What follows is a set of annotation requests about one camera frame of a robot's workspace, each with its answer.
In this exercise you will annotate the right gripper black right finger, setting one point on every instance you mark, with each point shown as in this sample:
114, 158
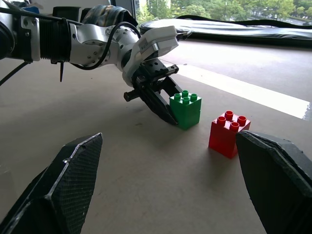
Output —
278, 185

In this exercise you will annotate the black box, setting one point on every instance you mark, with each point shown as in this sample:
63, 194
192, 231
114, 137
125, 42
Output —
65, 12

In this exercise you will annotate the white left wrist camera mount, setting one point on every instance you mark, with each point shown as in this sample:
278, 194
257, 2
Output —
158, 36

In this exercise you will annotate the green toy brick cube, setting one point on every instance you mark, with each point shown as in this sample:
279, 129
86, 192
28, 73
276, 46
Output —
186, 114

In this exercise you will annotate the red toy brick cube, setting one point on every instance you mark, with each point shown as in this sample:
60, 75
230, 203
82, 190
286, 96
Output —
221, 139

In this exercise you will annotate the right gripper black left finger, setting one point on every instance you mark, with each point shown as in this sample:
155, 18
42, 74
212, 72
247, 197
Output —
65, 185

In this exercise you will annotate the long black bag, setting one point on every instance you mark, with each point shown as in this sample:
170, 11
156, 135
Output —
219, 26

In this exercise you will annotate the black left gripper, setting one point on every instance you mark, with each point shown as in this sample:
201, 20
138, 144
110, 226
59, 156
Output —
152, 70

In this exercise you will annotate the white tape strip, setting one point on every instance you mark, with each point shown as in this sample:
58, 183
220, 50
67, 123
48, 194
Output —
243, 90

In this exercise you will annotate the dark patterned cloth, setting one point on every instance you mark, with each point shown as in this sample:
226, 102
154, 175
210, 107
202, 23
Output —
107, 12

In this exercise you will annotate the blue object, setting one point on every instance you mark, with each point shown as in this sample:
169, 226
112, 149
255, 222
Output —
31, 9

